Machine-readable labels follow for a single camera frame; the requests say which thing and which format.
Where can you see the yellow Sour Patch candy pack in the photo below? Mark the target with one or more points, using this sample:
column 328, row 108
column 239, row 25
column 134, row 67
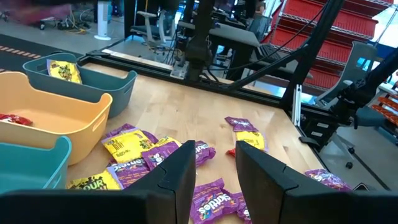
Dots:
column 127, row 146
column 169, row 141
column 253, row 140
column 63, row 71
column 93, row 183

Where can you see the black mat with orange stripes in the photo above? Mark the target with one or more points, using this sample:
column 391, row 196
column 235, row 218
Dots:
column 18, row 42

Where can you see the yellow plastic bin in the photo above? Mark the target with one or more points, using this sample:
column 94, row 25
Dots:
column 62, row 124

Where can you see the dark teal plastic bin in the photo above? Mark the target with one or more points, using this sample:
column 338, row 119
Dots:
column 102, row 90

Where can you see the small orange bin rack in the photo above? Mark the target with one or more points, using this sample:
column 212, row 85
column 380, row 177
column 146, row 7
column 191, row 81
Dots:
column 388, row 109

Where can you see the light teal plastic bin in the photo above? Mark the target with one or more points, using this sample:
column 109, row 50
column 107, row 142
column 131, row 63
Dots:
column 28, row 168

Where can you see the white office chair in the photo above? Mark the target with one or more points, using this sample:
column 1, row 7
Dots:
column 149, row 28

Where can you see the grey office chair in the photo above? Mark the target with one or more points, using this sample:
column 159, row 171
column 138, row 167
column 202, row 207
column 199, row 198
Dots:
column 351, row 71

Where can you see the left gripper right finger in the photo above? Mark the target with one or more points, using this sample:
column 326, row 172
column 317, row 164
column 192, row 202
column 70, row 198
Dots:
column 267, row 193

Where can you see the white tower fan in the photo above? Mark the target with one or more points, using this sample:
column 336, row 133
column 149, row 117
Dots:
column 103, row 18

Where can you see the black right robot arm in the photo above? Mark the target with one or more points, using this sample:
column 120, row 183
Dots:
column 367, row 90

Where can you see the red Skittles candy pack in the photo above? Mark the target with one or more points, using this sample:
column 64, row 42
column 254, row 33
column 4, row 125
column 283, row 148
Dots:
column 231, row 152
column 15, row 119

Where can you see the grey desk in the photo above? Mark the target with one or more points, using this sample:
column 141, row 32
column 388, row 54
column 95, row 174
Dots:
column 230, row 35

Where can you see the purple Skittles candy pack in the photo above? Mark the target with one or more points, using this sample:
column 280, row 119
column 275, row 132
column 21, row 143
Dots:
column 158, row 155
column 205, row 152
column 241, row 124
column 241, row 208
column 130, row 172
column 121, row 127
column 326, row 180
column 211, row 202

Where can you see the red storage bin shelf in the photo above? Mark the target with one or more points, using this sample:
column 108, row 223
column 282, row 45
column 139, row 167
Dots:
column 339, row 18

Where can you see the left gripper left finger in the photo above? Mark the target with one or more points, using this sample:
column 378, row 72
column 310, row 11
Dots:
column 171, row 186

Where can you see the small black table camera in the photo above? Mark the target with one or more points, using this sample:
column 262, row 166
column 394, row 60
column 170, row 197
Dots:
column 362, row 187

